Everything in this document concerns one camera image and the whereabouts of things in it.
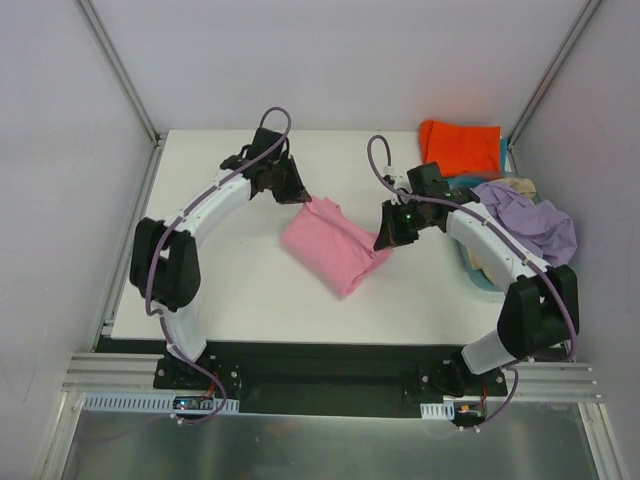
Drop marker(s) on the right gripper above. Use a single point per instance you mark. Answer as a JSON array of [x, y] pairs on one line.
[[400, 226]]

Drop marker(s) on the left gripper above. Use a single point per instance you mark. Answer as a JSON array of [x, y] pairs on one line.
[[282, 178]]

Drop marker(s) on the pink t shirt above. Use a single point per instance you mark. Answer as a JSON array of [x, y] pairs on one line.
[[339, 252]]

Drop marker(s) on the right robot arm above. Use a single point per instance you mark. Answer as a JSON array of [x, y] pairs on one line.
[[540, 308]]

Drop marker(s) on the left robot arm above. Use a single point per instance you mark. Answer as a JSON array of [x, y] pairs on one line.
[[165, 265]]

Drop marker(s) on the teal plastic basket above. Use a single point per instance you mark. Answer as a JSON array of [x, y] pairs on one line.
[[480, 280]]

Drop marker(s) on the orange folded t shirt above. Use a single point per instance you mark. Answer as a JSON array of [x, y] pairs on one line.
[[459, 149]]

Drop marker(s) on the purple t shirt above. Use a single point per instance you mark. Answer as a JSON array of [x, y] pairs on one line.
[[540, 227]]

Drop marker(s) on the left aluminium frame post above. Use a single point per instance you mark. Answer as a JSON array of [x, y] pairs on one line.
[[96, 27]]

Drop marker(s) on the aluminium frame post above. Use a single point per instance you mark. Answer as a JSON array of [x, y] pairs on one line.
[[96, 27], [567, 46]]

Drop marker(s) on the right white cable duct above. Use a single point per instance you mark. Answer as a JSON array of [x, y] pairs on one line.
[[438, 411]]

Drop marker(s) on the white cable duct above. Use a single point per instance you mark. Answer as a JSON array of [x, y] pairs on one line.
[[438, 411], [158, 404]]

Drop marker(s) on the front aluminium frame rail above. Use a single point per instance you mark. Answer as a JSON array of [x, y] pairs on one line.
[[538, 382]]

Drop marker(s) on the left white cable duct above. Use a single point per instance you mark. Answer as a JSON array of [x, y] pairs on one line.
[[158, 404]]

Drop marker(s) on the right aluminium frame post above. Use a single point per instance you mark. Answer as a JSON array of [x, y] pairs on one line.
[[567, 46]]

